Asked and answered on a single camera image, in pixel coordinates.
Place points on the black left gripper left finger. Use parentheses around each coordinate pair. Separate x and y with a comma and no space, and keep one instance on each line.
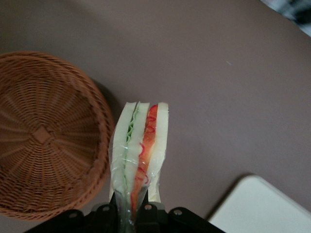
(105,218)

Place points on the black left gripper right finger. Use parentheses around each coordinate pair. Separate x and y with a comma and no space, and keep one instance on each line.
(151,218)

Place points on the plastic-wrapped sandwich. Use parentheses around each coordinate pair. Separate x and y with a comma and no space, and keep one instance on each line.
(136,145)

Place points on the round brown wicker basket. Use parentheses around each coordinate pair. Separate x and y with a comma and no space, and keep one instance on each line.
(48,136)

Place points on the beige plastic serving tray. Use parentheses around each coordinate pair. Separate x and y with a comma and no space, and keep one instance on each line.
(262,206)

